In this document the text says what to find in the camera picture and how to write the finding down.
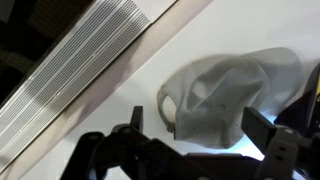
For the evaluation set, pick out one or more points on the grey baseball cap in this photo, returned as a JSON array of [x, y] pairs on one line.
[[233, 96]]

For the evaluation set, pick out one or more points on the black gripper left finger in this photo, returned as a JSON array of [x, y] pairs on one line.
[[133, 156]]

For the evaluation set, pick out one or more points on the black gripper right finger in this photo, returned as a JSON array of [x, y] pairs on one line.
[[263, 133]]

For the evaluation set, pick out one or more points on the white ribbed radiator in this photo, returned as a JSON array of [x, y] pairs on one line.
[[83, 60]]

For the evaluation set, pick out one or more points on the black cap with yellow brim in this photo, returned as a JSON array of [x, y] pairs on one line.
[[300, 110]]

